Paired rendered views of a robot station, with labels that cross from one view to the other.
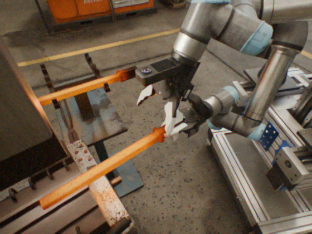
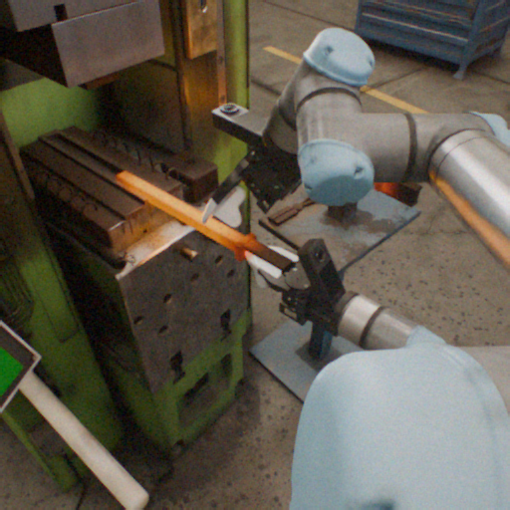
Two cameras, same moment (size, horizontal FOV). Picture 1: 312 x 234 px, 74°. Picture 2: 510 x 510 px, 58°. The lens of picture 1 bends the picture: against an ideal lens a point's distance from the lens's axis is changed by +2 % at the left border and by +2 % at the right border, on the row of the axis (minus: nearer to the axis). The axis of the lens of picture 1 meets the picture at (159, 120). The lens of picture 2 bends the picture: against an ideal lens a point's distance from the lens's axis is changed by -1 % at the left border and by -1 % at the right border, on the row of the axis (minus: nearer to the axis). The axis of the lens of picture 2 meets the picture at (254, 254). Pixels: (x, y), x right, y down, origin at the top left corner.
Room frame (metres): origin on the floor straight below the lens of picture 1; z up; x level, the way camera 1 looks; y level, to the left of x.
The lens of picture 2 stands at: (0.30, -0.62, 1.57)
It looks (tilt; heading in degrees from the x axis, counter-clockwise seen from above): 43 degrees down; 78
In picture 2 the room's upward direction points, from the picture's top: straight up
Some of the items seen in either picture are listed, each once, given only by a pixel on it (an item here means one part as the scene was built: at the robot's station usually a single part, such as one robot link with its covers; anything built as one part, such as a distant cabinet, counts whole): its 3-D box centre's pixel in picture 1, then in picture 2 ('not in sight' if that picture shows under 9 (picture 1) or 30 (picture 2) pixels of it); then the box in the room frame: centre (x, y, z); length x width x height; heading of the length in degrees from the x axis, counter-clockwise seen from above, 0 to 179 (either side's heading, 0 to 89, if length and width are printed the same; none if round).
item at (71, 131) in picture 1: (63, 107); (342, 182); (0.83, 0.54, 0.73); 0.60 x 0.04 x 0.01; 28
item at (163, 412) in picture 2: not in sight; (151, 347); (0.15, 0.40, 0.23); 0.55 x 0.37 x 0.47; 127
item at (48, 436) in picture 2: not in sight; (52, 434); (-0.12, 0.07, 0.36); 0.09 x 0.07 x 0.12; 37
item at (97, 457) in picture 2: not in sight; (75, 433); (0.02, -0.09, 0.62); 0.44 x 0.05 x 0.05; 127
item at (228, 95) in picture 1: (223, 99); (402, 346); (0.61, -0.25, 0.99); 0.11 x 0.08 x 0.09; 127
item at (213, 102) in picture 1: (208, 106); (360, 318); (0.56, -0.19, 0.99); 0.08 x 0.05 x 0.08; 37
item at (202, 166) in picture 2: (51, 162); (190, 174); (0.35, 0.35, 0.95); 0.12 x 0.08 x 0.06; 127
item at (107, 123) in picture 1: (88, 116); (341, 216); (0.78, 0.39, 0.71); 0.40 x 0.30 x 0.02; 30
